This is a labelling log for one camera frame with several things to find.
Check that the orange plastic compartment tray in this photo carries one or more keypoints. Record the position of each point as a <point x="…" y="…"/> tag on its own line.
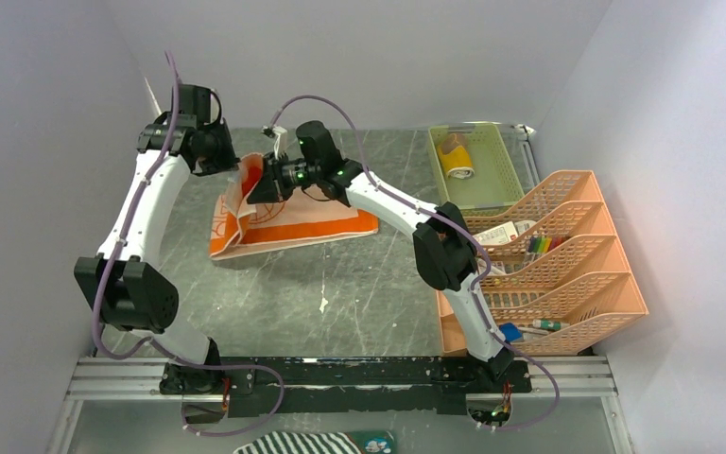
<point x="457" y="326"/>

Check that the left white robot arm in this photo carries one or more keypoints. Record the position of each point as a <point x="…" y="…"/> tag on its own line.
<point x="133" y="304"/>

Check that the aluminium frame rail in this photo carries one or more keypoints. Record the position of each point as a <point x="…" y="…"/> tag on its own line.
<point x="137" y="380"/>

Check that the green white marker pen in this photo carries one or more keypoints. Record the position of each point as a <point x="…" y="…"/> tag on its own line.
<point x="549" y="325"/>

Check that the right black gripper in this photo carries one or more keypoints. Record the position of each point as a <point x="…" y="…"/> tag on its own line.
<point x="270" y="188"/>

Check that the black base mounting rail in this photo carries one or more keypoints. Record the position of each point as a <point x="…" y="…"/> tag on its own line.
<point x="254" y="386"/>

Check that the white label box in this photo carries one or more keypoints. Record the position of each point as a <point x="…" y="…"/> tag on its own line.
<point x="499" y="235"/>

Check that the orange white towel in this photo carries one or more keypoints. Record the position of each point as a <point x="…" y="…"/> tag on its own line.
<point x="241" y="229"/>

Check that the teal cartoon card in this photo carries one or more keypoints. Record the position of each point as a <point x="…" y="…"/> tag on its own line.
<point x="373" y="441"/>

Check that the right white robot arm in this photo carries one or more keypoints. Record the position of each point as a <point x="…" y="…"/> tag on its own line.
<point x="445" y="252"/>

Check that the colourful markers set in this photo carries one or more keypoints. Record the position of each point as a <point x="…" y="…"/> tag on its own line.
<point x="544" y="244"/>

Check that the orange plastic file organizer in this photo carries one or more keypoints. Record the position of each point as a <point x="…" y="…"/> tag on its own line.
<point x="586" y="282"/>

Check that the blue cap item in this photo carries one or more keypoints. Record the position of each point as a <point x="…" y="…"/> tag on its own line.
<point x="510" y="332"/>

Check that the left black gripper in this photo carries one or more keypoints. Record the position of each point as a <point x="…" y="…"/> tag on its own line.
<point x="230" y="161"/>

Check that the black white striped cloth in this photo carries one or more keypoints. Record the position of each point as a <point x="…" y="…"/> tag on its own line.
<point x="284" y="442"/>

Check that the brown yellow bear towel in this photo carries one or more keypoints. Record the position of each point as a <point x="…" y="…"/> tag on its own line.
<point x="454" y="157"/>

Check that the green plastic basket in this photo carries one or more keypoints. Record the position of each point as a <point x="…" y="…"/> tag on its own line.
<point x="496" y="185"/>

